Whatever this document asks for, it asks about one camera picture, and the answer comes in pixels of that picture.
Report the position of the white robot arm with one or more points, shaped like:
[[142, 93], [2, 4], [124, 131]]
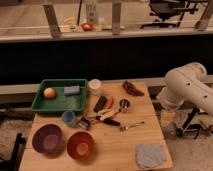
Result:
[[185, 83]]

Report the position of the grey blue cloth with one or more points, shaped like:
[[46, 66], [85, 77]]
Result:
[[149, 156]]

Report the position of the orange fruit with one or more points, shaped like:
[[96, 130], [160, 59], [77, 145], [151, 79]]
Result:
[[49, 93]]

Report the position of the red round background object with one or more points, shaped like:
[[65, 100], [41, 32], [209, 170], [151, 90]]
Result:
[[87, 26]]

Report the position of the white plastic cup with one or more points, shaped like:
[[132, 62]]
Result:
[[94, 86]]

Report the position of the black chair frame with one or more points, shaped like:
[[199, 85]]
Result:
[[11, 164]]

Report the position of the orange carrot toy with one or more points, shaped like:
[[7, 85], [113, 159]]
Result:
[[109, 102]]

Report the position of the small dark round can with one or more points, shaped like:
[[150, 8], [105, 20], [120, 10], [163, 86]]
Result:
[[124, 105]]

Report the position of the blue cup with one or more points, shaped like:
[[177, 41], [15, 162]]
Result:
[[69, 118]]

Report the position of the black office chair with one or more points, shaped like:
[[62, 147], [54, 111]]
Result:
[[165, 9]]

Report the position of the black handled tool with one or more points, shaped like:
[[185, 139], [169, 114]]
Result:
[[111, 122]]

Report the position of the green plastic tray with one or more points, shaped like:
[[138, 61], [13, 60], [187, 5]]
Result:
[[61, 102]]

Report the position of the purple bowl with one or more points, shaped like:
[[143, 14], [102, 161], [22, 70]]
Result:
[[47, 139]]

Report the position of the red bowl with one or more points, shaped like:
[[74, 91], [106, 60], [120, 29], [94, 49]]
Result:
[[80, 145]]

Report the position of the blue sponge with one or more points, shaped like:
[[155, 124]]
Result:
[[72, 90]]

